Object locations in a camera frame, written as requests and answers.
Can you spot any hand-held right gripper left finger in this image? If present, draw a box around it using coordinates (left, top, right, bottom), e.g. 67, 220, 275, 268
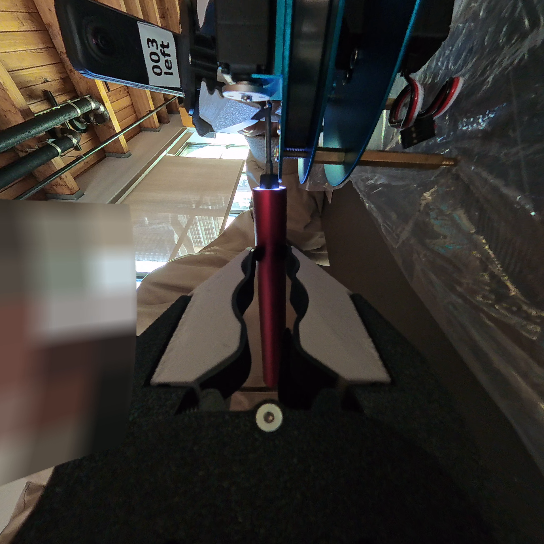
151, 248, 260, 390

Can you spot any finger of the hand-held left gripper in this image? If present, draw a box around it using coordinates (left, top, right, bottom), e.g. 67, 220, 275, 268
193, 81, 282, 137

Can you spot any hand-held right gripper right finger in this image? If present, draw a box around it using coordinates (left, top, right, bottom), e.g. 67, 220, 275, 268
282, 246, 392, 386

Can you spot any red electric screwdriver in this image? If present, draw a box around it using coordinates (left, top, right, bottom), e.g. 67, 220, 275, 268
252, 101, 288, 388

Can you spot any blue toy robot arm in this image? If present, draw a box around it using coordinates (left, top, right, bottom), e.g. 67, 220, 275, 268
212, 0, 460, 186

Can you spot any beige roller blind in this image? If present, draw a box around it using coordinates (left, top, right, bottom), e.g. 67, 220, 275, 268
121, 154, 248, 215

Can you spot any window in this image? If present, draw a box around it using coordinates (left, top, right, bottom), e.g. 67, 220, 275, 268
135, 140, 256, 279

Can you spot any thick black ceiling pipe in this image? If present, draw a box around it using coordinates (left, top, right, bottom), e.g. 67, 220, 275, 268
0, 95, 110, 154

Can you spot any thin black conduit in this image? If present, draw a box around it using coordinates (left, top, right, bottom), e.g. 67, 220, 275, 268
17, 95, 180, 201

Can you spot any short black ceiling pipe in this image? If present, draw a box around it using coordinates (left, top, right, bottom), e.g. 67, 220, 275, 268
0, 132, 84, 190

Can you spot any clear plastic sheet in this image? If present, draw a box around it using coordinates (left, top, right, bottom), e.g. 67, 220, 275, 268
306, 0, 544, 515

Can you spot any red white black servo cable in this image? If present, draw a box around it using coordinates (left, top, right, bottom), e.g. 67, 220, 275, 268
388, 72, 464, 149

